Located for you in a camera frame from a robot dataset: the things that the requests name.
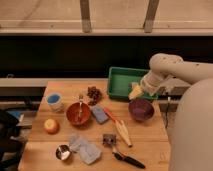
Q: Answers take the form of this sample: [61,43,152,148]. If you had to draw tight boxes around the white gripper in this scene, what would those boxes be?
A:
[128,71,164,100]

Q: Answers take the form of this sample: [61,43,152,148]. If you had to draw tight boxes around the yellow red apple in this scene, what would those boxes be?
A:
[44,119,59,134]

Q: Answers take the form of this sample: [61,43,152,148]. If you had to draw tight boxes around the green plastic tray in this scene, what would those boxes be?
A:
[107,66,159,101]

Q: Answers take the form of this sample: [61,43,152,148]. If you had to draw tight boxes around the wooden table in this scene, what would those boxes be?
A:
[18,80,172,171]

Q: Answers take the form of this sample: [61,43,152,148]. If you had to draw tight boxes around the white cup blue inside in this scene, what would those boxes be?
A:
[46,93,63,112]

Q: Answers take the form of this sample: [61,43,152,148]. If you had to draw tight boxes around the small metal cup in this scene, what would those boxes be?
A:
[55,145,71,161]

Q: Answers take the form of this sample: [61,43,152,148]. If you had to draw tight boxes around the purple bowl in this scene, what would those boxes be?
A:
[128,98,154,122]

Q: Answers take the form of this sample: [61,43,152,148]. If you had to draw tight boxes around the orange bowl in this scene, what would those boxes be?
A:
[66,102,91,126]

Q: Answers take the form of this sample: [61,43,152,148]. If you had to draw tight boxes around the grey blue cloth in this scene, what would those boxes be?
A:
[69,134,102,165]

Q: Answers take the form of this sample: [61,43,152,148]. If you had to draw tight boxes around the metal fork in bowl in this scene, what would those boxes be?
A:
[78,94,83,123]

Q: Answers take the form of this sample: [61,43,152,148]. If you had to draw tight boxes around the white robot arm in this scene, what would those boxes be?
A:
[139,53,213,171]

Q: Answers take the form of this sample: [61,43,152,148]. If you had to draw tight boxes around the brown pine cone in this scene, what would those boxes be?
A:
[87,86,102,106]

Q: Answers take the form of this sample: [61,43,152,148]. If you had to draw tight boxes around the blue sponge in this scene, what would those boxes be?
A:
[92,106,108,124]

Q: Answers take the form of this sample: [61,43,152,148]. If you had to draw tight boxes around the black handled brush tool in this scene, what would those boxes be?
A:
[102,133,147,170]

